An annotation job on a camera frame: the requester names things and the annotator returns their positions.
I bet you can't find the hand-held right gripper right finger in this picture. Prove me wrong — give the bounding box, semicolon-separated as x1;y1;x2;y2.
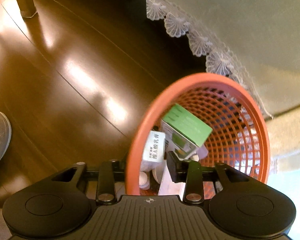
166;151;250;204

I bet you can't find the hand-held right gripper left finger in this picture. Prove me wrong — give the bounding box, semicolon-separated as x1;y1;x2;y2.
51;159;127;204

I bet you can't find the white ointment box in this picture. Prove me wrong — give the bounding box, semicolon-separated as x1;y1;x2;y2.
142;131;166;164

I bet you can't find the green cardboard box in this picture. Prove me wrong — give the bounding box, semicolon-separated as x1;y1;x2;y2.
160;103;213;160

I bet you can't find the orange mesh plastic basket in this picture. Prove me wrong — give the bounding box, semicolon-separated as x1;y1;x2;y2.
125;72;269;198

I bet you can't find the blue star-print curtain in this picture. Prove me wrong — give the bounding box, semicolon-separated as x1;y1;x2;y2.
267;167;300;240

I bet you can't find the yellow-green blanket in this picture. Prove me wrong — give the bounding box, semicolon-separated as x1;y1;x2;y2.
265;104;300;175

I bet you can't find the lace-trimmed cloth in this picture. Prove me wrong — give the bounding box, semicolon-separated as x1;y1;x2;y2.
79;0;300;119

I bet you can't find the black furniture leg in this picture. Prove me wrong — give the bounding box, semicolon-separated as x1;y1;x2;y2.
115;0;148;22

